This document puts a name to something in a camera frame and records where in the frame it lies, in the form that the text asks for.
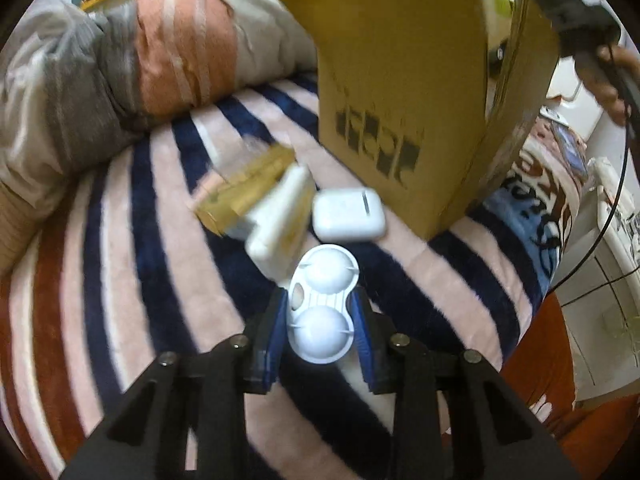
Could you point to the right hand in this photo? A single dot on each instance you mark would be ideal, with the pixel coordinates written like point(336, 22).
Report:
point(594, 80)

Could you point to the smartphone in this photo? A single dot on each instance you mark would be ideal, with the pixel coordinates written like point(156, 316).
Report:
point(570, 150)

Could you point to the white and gold box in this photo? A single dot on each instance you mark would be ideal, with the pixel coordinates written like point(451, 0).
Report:
point(273, 231)

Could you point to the white earbuds case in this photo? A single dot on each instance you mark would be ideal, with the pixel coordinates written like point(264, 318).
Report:
point(348, 215)

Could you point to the striped plush blanket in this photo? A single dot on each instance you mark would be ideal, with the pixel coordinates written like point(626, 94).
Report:
point(123, 271)

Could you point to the brown cardboard box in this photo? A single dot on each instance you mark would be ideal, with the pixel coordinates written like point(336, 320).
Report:
point(429, 101)

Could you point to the white contact lens case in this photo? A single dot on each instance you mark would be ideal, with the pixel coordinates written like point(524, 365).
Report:
point(320, 329)

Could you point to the patchwork grey pink quilt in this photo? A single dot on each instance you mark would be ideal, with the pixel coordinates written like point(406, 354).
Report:
point(76, 88)

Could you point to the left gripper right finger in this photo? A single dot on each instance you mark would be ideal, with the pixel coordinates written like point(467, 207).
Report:
point(373, 331)

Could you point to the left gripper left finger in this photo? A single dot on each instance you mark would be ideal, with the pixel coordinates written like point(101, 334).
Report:
point(268, 337)

